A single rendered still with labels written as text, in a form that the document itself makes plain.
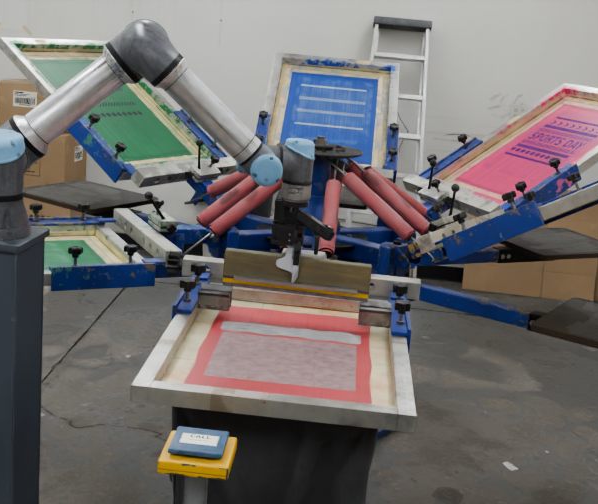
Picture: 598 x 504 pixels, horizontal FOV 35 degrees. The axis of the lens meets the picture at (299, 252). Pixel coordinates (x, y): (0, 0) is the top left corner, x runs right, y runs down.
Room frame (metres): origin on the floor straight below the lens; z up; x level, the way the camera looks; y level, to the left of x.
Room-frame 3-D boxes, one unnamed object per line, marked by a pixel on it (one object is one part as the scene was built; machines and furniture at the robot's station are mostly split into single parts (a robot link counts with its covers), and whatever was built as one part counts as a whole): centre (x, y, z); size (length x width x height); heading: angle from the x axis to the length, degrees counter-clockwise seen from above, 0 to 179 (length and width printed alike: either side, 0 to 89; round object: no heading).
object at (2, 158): (2.13, 0.70, 1.37); 0.13 x 0.12 x 0.14; 10
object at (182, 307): (2.43, 0.28, 0.98); 0.30 x 0.05 x 0.07; 177
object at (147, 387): (2.18, 0.01, 0.97); 0.79 x 0.58 x 0.04; 177
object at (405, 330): (2.41, -0.28, 0.98); 0.30 x 0.05 x 0.07; 177
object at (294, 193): (2.37, 0.02, 1.31); 0.08 x 0.08 x 0.05
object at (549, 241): (3.55, -0.63, 0.91); 1.34 x 0.40 x 0.08; 117
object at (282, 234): (2.38, 0.03, 1.23); 0.09 x 0.08 x 0.12; 87
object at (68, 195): (3.60, 0.53, 0.91); 1.34 x 0.40 x 0.08; 57
